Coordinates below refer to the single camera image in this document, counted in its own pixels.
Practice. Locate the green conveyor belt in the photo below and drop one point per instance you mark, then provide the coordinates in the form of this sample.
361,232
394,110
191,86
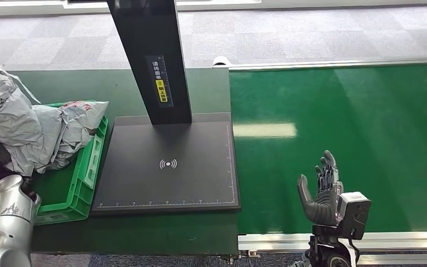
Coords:
383,129

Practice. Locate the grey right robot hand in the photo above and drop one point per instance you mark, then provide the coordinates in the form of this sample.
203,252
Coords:
324,210

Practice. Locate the green plastic crate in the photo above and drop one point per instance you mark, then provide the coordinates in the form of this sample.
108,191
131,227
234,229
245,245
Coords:
73,195

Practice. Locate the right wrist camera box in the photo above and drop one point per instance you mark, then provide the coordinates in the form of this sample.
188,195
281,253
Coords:
355,213

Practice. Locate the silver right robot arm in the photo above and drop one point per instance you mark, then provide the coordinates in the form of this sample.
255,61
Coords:
326,250

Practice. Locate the crumpled grey mailer bag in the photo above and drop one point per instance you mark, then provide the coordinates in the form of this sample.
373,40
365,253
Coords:
73,125

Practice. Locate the grey mailer bag black print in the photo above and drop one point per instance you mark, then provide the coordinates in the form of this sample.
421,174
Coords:
3,118

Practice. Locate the wide aluminium conveyor rail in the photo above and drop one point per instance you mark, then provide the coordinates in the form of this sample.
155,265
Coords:
401,241

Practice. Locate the black inbound scanner machine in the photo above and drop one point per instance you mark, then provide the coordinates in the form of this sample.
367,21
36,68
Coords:
162,169

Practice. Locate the yellow warning sticker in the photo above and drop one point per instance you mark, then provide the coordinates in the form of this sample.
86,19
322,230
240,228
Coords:
161,91

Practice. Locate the thin aluminium conveyor rail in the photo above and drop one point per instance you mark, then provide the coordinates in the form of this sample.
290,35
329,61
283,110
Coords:
338,62

